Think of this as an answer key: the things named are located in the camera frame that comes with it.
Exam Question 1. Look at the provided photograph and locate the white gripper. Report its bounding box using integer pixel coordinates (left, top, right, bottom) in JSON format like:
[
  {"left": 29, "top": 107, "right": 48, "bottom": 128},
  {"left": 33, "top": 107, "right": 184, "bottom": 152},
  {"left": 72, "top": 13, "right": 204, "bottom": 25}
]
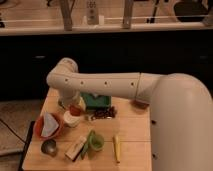
[{"left": 58, "top": 95, "right": 86, "bottom": 111}]

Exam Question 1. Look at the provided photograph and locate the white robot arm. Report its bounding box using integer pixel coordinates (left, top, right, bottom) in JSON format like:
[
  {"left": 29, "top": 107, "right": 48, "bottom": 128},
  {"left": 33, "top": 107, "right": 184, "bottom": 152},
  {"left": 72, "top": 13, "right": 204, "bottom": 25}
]
[{"left": 46, "top": 58, "right": 213, "bottom": 171}]

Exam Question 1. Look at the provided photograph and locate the white paper cup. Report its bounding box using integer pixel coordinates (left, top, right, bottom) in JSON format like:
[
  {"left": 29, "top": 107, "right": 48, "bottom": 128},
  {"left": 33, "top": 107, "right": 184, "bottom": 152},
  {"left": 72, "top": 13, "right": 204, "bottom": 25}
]
[{"left": 63, "top": 111, "right": 80, "bottom": 128}]

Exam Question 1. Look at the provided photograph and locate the green measuring cup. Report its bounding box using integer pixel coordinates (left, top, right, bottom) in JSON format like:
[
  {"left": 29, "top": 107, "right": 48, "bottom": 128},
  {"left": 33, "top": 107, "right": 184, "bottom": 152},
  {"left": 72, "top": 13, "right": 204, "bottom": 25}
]
[{"left": 81, "top": 130, "right": 104, "bottom": 158}]

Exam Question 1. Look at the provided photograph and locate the green box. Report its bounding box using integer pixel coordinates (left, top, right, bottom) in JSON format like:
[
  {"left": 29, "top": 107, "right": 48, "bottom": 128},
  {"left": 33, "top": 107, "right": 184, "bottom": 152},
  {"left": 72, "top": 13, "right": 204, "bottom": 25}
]
[{"left": 81, "top": 93, "right": 111, "bottom": 109}]

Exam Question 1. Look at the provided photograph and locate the dark grapes bunch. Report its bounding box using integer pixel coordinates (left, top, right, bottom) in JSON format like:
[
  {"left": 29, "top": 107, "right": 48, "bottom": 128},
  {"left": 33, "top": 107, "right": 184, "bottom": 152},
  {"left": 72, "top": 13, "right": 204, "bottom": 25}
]
[{"left": 90, "top": 106, "right": 117, "bottom": 120}]

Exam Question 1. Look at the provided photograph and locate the white folded napkin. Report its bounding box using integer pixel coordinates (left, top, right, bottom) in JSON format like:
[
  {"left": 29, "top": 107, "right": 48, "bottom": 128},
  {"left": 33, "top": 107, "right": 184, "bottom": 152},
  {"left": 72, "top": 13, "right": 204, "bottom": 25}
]
[{"left": 41, "top": 113, "right": 59, "bottom": 137}]

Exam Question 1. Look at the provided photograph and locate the orange bowl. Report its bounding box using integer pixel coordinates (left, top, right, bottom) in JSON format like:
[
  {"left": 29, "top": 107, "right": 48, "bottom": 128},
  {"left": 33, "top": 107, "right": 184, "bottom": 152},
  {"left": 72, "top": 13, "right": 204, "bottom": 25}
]
[{"left": 33, "top": 113, "right": 64, "bottom": 140}]

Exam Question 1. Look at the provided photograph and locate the wooden block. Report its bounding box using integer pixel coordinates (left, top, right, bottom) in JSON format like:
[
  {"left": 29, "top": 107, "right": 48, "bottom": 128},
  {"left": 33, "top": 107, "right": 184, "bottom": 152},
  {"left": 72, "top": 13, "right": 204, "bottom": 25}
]
[{"left": 65, "top": 136, "right": 87, "bottom": 161}]

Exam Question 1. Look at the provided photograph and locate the yellow banana-like stick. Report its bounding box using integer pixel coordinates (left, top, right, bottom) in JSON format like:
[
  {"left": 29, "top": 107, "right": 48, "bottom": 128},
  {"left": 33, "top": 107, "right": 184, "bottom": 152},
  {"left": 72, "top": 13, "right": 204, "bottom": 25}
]
[{"left": 113, "top": 135, "right": 121, "bottom": 163}]

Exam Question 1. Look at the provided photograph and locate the white remote control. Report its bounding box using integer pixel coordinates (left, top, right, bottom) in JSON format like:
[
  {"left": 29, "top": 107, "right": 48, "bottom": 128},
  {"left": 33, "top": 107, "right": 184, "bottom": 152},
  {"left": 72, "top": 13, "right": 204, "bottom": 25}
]
[{"left": 86, "top": 0, "right": 99, "bottom": 25}]

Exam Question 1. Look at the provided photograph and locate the left wooden post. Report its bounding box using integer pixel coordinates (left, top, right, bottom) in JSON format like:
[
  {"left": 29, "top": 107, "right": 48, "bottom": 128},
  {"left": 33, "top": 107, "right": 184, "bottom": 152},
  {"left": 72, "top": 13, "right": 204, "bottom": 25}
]
[{"left": 59, "top": 0, "right": 72, "bottom": 31}]

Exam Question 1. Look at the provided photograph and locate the wooden post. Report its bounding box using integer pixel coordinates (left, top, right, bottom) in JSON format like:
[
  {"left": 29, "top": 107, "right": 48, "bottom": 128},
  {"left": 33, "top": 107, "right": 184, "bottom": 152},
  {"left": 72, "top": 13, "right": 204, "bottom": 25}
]
[
  {"left": 59, "top": 0, "right": 72, "bottom": 31},
  {"left": 122, "top": 0, "right": 134, "bottom": 29}
]

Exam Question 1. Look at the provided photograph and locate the right wooden post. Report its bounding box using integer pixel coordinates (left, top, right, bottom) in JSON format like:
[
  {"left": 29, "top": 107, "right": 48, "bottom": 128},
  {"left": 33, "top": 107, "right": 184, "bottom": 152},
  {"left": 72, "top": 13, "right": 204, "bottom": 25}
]
[{"left": 122, "top": 0, "right": 134, "bottom": 29}]

